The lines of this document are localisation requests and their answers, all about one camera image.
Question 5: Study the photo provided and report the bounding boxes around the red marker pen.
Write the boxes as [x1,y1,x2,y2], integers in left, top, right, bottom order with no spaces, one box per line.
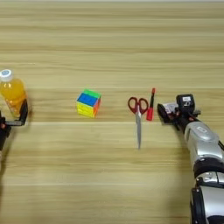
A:
[145,87,157,122]

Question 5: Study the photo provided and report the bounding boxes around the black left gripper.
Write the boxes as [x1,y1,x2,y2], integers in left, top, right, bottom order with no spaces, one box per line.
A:
[0,99,29,152]

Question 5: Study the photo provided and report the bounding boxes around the orange juice bottle white cap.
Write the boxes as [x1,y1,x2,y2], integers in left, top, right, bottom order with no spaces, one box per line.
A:
[0,69,28,118]

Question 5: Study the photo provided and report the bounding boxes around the multicoloured puzzle cube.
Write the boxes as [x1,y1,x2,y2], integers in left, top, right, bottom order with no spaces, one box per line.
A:
[76,88,102,119]

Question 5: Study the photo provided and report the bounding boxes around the red handled scissors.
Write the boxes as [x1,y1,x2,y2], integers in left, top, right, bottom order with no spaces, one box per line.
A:
[127,96,150,151]

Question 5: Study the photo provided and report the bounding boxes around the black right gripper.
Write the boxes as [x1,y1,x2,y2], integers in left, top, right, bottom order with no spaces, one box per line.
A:
[157,103,202,130]

